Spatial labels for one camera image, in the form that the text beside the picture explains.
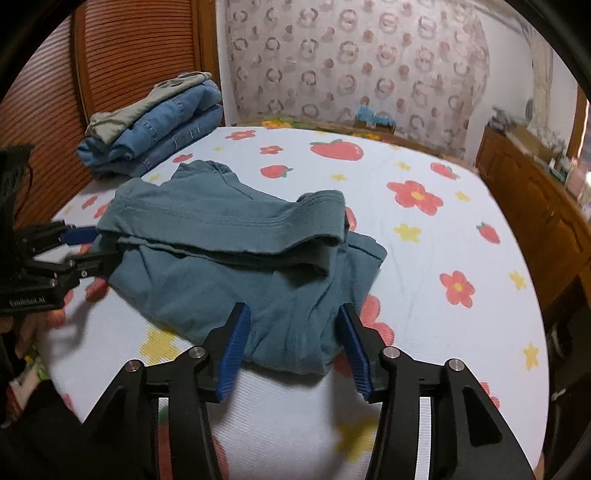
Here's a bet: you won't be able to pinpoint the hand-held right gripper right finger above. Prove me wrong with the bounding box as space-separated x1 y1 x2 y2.
337 305 536 480

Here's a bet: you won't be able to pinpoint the lace-wrapped pipe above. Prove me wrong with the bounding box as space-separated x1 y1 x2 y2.
531 18 555 130

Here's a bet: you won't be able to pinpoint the teal short pants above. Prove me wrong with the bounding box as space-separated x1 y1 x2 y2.
97 159 389 376

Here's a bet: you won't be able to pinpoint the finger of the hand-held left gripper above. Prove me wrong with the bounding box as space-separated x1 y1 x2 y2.
16 220 99 254
28 251 124 291

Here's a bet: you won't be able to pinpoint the white floral bed sheet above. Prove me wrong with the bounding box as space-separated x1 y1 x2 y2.
37 124 548 480

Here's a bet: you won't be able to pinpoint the wooden louvered wardrobe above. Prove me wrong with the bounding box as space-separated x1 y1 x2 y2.
0 0 222 232

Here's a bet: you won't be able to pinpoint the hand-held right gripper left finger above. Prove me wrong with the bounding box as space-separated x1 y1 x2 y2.
83 302 252 480

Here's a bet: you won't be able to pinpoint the folded blue denim jeans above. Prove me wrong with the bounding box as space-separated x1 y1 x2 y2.
77 78 225 181

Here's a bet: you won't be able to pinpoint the blue cloth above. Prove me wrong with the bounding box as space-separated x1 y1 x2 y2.
358 106 393 123

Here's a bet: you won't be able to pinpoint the folded grey-green pants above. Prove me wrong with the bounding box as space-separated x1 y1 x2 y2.
85 71 213 144

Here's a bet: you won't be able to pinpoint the circle-patterned curtain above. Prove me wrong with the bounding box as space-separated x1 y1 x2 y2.
225 0 490 158

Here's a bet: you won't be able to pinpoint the wooden cabinet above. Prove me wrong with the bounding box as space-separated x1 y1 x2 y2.
475 127 591 315

